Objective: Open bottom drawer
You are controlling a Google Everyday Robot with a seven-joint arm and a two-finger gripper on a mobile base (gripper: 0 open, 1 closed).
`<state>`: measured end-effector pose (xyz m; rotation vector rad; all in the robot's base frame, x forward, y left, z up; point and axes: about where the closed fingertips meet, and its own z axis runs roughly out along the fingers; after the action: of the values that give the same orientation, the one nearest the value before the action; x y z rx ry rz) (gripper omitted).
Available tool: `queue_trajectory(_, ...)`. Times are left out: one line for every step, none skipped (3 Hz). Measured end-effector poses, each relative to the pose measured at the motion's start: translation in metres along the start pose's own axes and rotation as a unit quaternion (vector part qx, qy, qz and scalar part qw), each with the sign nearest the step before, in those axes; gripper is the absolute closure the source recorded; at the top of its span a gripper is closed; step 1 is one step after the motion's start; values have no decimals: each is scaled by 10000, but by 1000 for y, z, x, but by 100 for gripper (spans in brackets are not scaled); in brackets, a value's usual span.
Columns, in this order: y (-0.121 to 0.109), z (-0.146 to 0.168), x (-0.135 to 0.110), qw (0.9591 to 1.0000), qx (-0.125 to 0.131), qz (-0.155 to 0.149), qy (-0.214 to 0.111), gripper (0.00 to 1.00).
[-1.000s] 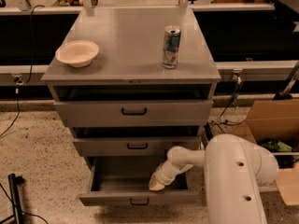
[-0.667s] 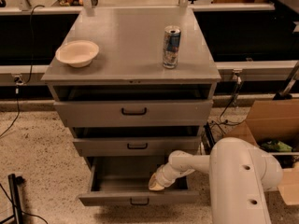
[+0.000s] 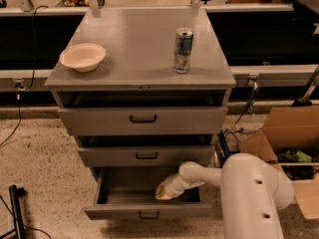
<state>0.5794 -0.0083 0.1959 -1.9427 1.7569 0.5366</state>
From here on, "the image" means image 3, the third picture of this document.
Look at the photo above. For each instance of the grey drawer cabinet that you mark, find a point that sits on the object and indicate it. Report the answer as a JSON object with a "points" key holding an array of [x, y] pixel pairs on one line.
{"points": [[140, 46]]}

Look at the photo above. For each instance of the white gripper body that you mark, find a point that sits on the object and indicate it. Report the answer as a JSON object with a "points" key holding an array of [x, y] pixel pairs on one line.
{"points": [[171, 188]]}

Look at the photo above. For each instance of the grey top drawer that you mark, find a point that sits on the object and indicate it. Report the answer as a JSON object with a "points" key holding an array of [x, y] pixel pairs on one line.
{"points": [[142, 112]]}

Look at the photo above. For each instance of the black stand lower left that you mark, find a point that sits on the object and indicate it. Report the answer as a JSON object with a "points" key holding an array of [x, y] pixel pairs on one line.
{"points": [[15, 212]]}

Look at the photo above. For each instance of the black bar by cabinet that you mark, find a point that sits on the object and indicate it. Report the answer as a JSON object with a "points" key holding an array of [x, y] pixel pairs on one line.
{"points": [[222, 149]]}

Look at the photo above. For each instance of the grey bottom drawer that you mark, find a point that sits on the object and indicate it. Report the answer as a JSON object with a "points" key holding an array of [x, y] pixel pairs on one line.
{"points": [[129, 192]]}

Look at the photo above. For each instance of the green bag in box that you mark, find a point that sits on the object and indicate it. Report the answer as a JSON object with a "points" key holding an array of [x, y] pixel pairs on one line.
{"points": [[294, 155]]}

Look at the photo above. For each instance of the white bowl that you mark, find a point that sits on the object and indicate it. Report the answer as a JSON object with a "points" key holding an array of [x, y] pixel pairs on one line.
{"points": [[83, 57]]}

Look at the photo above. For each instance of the grey drawer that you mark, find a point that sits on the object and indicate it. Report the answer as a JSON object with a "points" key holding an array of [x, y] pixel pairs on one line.
{"points": [[142, 112], [129, 192], [148, 150]]}

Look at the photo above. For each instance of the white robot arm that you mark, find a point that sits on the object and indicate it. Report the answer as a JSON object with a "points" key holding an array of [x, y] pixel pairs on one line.
{"points": [[252, 192]]}

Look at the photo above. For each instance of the grey middle drawer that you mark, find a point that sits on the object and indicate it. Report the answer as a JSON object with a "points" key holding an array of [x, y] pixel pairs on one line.
{"points": [[148, 150]]}

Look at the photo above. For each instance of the brown cardboard box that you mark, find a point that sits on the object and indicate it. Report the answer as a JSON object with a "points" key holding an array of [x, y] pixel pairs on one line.
{"points": [[292, 128]]}

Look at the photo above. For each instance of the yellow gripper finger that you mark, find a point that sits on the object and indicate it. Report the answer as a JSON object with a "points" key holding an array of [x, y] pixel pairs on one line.
{"points": [[160, 193]]}

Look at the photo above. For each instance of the blue silver drink can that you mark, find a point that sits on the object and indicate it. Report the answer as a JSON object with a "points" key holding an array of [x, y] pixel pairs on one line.
{"points": [[182, 49]]}

